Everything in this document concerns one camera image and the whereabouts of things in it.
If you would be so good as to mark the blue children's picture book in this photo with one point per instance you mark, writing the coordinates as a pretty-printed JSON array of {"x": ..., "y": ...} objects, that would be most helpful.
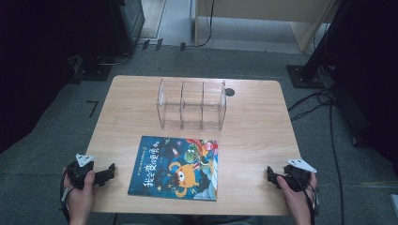
[{"x": 162, "y": 168}]

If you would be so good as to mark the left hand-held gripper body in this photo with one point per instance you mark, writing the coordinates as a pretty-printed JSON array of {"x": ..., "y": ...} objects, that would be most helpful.
[{"x": 78, "y": 173}]

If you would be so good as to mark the black stand base plate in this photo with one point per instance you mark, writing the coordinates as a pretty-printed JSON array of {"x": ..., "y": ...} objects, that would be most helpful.
[{"x": 94, "y": 73}]

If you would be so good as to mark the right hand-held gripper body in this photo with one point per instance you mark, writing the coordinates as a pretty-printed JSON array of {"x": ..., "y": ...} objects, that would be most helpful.
[{"x": 297, "y": 179}]

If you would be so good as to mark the person's left hand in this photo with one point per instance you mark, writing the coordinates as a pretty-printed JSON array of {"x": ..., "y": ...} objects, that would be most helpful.
[{"x": 79, "y": 198}]

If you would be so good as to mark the clear acrylic book rack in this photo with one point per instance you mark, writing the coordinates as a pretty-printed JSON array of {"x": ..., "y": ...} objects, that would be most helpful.
[{"x": 202, "y": 103}]

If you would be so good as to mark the person's right hand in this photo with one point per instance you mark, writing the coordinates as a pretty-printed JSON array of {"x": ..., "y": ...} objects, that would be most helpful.
[{"x": 297, "y": 201}]

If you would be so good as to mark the light wooden cabinet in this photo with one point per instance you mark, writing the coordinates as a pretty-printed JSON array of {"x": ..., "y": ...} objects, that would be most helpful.
[{"x": 266, "y": 7}]

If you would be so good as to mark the black metal stand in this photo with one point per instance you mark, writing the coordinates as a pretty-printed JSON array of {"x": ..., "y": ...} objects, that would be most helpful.
[{"x": 305, "y": 76}]

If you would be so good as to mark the black angled floor tape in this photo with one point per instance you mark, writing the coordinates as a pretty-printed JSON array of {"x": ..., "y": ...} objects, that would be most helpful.
[{"x": 93, "y": 108}]

